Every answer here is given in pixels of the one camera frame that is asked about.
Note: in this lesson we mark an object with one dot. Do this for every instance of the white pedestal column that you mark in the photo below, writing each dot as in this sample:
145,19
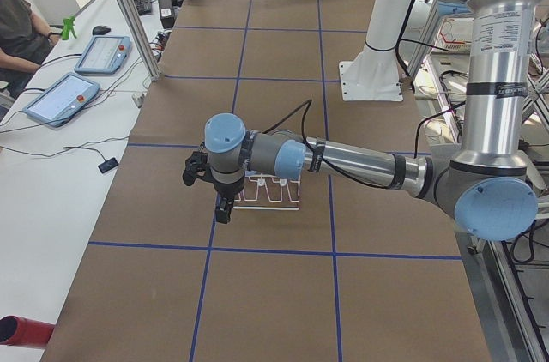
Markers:
373,75

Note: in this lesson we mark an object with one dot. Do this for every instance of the far teach pendant tablet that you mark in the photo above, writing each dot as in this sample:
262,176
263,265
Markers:
104,55

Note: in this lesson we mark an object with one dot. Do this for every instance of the small black puck device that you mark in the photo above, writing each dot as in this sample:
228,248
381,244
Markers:
108,165

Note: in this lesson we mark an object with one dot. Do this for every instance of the green clamp tool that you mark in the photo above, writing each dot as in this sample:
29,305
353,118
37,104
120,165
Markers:
68,28

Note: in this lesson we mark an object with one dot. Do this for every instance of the seated person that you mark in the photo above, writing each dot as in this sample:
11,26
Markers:
26,41

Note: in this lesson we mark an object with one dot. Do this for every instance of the black computer mouse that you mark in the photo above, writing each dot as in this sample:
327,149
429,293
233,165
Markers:
100,30

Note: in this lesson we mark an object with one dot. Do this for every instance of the white wire cup holder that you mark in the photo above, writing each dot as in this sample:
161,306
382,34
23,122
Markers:
267,192

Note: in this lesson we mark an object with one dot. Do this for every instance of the teach pendant tablet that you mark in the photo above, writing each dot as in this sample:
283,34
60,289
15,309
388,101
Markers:
104,55
61,101

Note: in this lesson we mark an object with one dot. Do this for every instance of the red cylinder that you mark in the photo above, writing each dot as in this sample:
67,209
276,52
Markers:
24,332

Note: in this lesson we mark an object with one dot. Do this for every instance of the near teach pendant tablet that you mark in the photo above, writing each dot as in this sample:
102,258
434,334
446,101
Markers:
61,101

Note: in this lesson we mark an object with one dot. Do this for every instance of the aluminium frame post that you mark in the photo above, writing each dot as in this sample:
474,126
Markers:
140,38

